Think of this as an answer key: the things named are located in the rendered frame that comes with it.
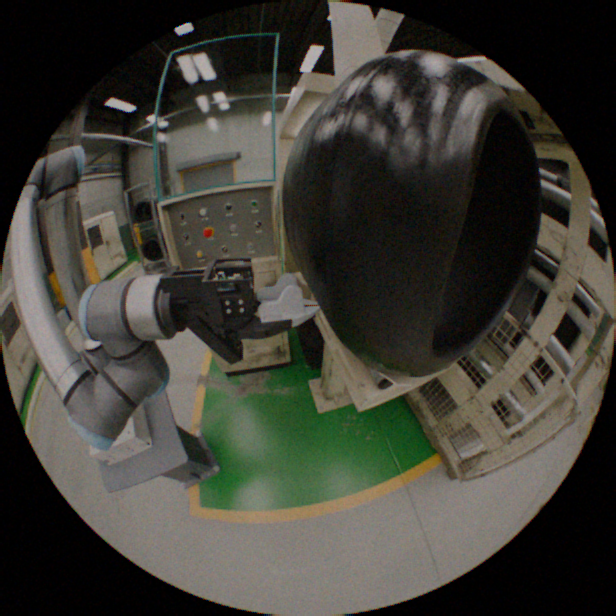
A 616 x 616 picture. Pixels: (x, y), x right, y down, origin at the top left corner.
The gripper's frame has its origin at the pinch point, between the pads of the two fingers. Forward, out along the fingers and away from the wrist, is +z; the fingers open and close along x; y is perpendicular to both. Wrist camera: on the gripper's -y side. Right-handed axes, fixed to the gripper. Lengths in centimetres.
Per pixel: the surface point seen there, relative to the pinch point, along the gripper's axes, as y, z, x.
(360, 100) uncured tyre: 23.5, -2.2, -8.7
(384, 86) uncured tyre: 25.3, -1.0, -9.5
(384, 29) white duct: 132, 35, 47
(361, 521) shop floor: -102, 27, -55
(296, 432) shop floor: -105, 8, 12
